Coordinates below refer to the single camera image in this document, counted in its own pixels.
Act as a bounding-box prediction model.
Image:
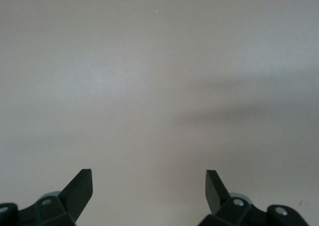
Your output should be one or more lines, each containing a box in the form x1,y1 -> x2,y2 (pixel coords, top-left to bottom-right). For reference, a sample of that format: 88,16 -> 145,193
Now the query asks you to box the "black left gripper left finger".
0,169 -> 94,226

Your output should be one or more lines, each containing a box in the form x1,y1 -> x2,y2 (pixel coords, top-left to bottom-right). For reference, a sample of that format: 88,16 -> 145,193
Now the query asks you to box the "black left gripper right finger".
198,170 -> 310,226

